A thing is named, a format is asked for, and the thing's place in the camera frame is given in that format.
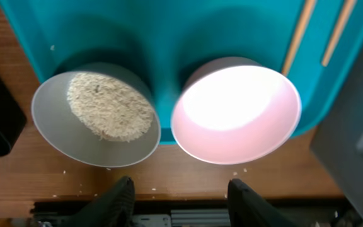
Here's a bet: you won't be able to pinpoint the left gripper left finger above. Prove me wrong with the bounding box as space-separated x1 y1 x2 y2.
64 177 135 227

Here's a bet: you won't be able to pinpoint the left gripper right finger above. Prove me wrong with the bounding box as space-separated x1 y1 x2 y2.
227 178 296 227

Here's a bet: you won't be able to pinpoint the grey bowl with rice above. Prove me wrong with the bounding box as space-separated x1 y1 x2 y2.
32 62 161 168

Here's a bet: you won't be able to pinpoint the small pink-white bowl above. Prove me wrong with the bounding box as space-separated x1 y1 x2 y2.
171 57 302 165

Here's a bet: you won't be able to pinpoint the grey dishwasher rack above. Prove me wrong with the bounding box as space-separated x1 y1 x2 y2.
311 49 363 218

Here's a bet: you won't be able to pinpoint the teal serving tray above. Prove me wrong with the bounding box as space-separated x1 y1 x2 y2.
0 0 363 144

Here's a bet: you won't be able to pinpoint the left wooden chopstick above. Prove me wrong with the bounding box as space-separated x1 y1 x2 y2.
281 0 317 76

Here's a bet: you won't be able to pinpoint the wooden chopstick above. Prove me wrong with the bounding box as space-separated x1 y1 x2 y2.
281 0 317 76
321 0 357 67

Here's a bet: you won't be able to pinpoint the right wooden chopstick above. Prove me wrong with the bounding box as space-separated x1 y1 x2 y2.
321 0 357 67

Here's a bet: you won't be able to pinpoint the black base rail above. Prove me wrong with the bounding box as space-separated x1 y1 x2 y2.
30 198 363 226

